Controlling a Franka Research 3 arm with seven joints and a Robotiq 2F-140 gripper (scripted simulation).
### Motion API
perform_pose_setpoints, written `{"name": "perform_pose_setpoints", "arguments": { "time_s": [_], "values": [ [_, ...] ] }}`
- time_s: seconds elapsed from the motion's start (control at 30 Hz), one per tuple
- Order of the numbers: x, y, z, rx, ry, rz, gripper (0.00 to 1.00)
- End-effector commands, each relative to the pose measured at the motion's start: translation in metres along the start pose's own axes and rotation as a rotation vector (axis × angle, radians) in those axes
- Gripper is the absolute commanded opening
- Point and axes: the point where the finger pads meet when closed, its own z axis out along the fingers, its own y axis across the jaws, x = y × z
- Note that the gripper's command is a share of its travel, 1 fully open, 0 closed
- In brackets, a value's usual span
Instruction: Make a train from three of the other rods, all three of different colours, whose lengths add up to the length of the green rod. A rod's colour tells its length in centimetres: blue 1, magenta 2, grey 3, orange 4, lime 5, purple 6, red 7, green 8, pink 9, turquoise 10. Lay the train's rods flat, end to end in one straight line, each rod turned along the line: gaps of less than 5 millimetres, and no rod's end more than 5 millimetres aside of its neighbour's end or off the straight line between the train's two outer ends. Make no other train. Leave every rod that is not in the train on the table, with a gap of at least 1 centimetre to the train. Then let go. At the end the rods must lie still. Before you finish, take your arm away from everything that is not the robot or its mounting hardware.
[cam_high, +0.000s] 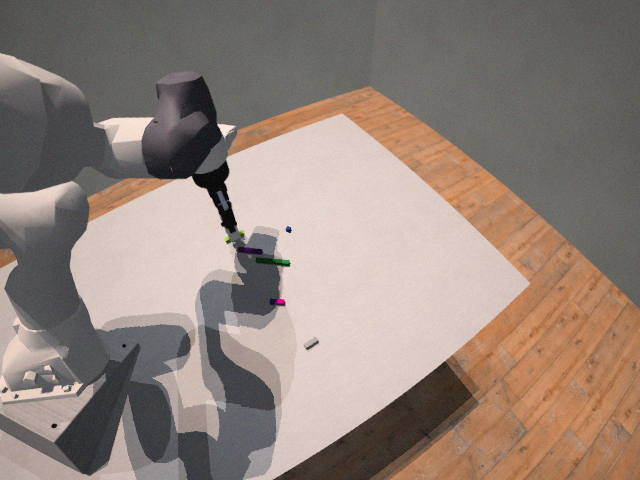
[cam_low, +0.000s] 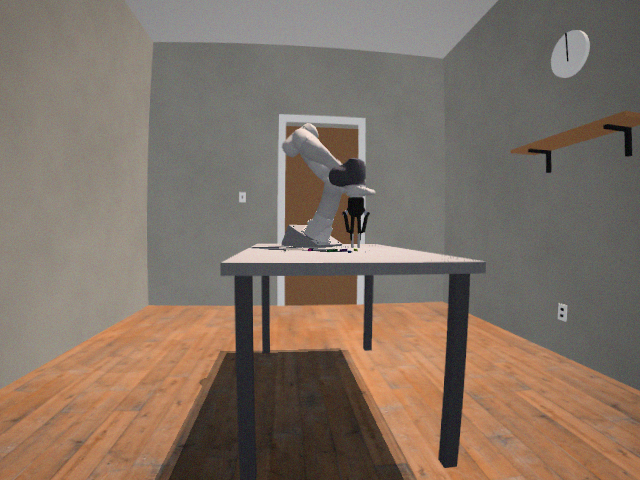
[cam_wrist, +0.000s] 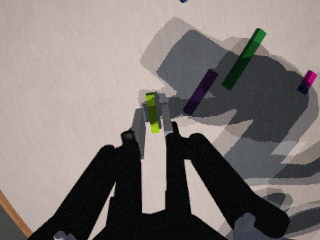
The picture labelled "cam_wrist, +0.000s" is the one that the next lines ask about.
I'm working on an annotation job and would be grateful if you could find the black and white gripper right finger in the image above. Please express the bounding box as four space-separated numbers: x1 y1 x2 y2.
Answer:
161 104 290 240

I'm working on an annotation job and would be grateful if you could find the magenta rod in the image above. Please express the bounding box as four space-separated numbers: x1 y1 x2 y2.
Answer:
301 70 317 88

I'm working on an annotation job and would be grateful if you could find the purple rod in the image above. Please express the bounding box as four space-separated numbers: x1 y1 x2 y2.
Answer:
183 69 219 116

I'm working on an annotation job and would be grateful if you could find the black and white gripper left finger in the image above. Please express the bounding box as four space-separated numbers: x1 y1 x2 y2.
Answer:
27 108 146 240

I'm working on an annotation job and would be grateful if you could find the lime green rod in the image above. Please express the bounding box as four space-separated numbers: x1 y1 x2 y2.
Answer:
146 92 160 133

